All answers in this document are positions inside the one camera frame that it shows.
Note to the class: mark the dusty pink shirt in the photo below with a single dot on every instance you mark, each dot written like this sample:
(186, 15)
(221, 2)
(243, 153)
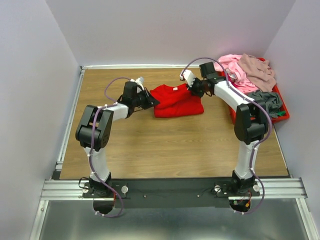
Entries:
(258, 72)

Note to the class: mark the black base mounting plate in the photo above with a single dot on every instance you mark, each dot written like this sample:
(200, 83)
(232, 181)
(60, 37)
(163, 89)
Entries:
(153, 193)

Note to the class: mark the red t-shirt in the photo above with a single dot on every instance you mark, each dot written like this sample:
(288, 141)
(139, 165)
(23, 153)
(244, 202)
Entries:
(176, 101)

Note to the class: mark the aluminium left rail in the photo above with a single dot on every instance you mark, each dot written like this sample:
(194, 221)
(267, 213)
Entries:
(63, 148)

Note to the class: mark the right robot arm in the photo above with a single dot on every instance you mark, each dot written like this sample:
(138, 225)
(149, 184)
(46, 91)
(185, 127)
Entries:
(250, 126)

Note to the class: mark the light pink shirt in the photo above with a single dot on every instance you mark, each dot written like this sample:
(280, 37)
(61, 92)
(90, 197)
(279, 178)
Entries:
(236, 74)

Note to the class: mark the grey shirt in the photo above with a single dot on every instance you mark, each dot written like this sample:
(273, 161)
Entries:
(272, 100)

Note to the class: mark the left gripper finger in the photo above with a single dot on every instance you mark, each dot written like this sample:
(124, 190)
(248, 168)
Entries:
(147, 94)
(152, 103)

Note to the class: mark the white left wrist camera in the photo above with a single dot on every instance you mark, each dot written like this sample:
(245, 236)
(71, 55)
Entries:
(139, 81)

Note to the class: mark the red plastic bin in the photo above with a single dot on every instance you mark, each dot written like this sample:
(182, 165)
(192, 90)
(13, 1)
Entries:
(218, 67)

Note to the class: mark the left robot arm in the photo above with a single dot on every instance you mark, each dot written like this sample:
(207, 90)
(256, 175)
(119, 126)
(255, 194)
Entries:
(94, 130)

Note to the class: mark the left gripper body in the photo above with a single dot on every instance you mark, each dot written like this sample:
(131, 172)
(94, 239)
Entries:
(141, 99)

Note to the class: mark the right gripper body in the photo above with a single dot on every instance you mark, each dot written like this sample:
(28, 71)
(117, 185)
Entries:
(197, 89)

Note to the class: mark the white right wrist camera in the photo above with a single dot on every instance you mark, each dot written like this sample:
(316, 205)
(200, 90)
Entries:
(188, 76)

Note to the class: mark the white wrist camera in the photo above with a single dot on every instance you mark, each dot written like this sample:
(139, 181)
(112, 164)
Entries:
(188, 76)
(139, 81)

